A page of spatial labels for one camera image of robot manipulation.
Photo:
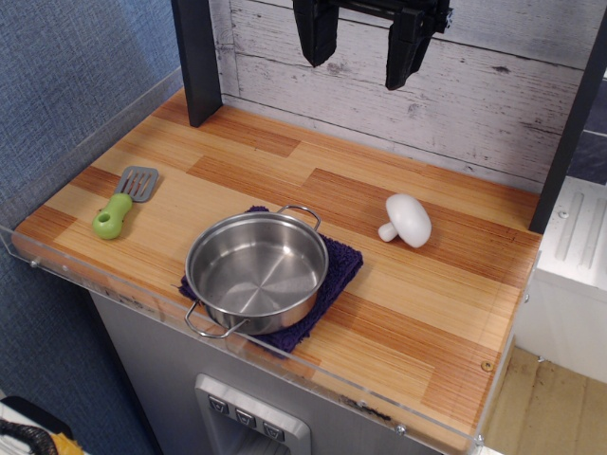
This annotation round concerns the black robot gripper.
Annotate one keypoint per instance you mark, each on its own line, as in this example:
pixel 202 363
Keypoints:
pixel 413 24

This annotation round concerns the stainless steel pot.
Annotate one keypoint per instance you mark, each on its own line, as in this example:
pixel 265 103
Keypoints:
pixel 256 272

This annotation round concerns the purple folded cloth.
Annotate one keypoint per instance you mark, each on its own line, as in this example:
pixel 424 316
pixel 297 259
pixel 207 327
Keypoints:
pixel 344 263

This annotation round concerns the white toy mushroom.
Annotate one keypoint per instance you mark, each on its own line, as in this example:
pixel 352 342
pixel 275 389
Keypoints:
pixel 407 219

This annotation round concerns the green grey toy spatula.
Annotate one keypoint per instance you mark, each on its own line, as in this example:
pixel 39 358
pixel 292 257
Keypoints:
pixel 136 185

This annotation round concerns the white toy sink unit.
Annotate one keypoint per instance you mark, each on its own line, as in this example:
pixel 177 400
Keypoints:
pixel 563 316

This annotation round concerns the silver toy fridge front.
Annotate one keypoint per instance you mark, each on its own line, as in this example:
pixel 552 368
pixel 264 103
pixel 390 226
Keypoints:
pixel 162 358

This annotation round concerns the clear acrylic table guard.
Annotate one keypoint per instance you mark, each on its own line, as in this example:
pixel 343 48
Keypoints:
pixel 415 339

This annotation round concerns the grey ice dispenser panel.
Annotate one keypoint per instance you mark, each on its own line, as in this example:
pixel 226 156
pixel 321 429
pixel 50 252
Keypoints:
pixel 238 423

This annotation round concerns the dark left shelf post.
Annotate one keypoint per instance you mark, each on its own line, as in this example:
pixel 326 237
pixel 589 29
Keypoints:
pixel 197 55

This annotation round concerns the dark shelf post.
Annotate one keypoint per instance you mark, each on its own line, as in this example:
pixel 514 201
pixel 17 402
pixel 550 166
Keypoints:
pixel 578 115
pixel 197 55

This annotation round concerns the dark right shelf post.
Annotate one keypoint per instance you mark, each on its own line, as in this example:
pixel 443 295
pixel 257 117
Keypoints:
pixel 578 115

